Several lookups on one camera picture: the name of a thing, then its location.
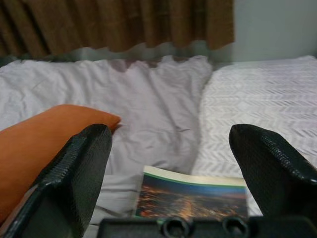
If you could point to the brown curtain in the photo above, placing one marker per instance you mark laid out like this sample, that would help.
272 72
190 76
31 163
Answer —
119 23

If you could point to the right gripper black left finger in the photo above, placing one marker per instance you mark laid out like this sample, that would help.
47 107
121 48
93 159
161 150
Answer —
71 183

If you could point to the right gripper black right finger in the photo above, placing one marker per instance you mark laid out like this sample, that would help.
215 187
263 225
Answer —
277 178

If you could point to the book with city night cover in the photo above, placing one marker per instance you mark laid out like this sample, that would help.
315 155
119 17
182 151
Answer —
188 198

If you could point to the orange pillow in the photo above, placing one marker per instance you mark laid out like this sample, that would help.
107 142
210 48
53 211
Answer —
32 146

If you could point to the white zigzag patterned bedspread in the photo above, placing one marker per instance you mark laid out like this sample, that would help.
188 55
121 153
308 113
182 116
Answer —
260 99

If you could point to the plain white pillow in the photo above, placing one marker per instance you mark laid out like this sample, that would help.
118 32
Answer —
138 104

